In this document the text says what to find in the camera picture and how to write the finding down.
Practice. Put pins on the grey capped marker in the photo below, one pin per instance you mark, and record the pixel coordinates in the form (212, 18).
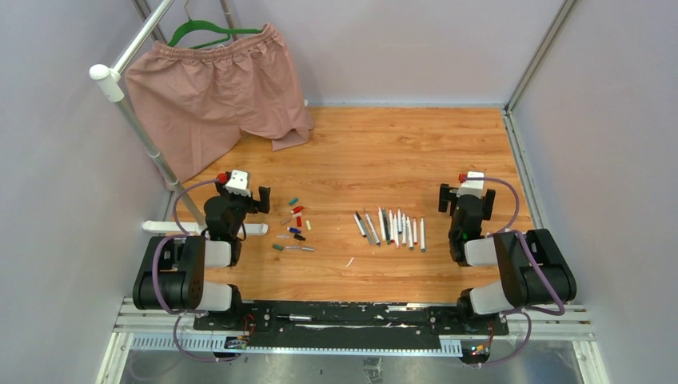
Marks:
(372, 229)

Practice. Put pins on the clear green gel pen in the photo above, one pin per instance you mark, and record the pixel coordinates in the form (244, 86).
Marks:
(386, 226)

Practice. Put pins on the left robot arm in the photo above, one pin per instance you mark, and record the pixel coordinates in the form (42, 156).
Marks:
(171, 276)

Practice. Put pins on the white acrylic marker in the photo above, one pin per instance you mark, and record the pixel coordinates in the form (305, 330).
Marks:
(394, 230)

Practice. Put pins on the green clothes hanger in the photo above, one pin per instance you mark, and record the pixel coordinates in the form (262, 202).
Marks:
(218, 34)

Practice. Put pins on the green capped white marker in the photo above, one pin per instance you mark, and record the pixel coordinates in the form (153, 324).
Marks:
(409, 232)

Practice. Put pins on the yellow capped white marker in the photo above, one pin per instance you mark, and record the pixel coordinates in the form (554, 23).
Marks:
(380, 214)

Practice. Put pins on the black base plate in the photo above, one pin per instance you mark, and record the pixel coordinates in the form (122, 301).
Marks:
(350, 325)

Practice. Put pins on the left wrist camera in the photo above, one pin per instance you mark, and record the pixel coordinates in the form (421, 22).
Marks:
(238, 183)

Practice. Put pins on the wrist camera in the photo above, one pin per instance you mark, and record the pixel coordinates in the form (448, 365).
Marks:
(471, 183)
(238, 183)

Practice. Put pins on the blue capped white marker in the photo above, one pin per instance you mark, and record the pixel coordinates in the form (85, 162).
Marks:
(399, 221)

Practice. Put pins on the white clothes rack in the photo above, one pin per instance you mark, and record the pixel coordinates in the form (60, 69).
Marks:
(186, 215)

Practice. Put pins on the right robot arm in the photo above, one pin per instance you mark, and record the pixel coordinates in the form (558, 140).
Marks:
(533, 273)

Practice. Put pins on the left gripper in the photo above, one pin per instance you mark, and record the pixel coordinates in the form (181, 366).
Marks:
(261, 206)

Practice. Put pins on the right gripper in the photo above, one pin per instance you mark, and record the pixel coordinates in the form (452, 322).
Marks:
(448, 194)

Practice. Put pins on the teal capped white marker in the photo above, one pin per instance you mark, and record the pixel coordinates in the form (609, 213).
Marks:
(422, 235)

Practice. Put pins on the red capped white marker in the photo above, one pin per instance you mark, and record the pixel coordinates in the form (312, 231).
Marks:
(415, 231)

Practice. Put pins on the pink shorts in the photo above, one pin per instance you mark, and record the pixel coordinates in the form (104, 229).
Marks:
(196, 104)

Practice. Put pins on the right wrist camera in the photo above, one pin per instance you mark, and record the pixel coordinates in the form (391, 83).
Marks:
(471, 183)

